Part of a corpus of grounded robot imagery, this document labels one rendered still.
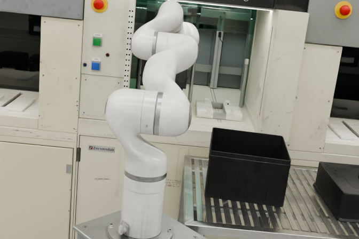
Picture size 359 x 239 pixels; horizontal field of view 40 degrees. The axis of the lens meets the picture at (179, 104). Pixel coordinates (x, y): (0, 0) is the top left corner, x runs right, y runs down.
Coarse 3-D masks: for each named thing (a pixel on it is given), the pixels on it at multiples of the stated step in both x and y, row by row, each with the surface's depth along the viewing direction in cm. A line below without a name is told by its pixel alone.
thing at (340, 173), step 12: (324, 168) 181; (336, 168) 181; (348, 168) 183; (324, 180) 178; (336, 180) 170; (348, 180) 171; (324, 192) 177; (336, 192) 166; (348, 192) 161; (336, 204) 165; (348, 204) 161; (336, 216) 164; (348, 216) 162
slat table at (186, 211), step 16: (192, 160) 205; (192, 192) 173; (288, 192) 181; (304, 192) 182; (192, 208) 161; (208, 208) 162; (224, 208) 163; (240, 208) 165; (288, 208) 168; (304, 208) 169; (320, 208) 170; (192, 224) 150; (208, 224) 151; (224, 224) 152; (240, 224) 153; (256, 224) 154; (272, 224) 156; (304, 224) 158; (320, 224) 159; (336, 224) 160; (352, 224) 161
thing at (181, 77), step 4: (144, 60) 224; (144, 64) 224; (184, 72) 225; (176, 76) 225; (180, 76) 225; (184, 76) 225; (176, 80) 225; (180, 80) 225; (184, 80) 225; (140, 84) 224; (180, 84) 225; (184, 84) 225; (184, 88) 225
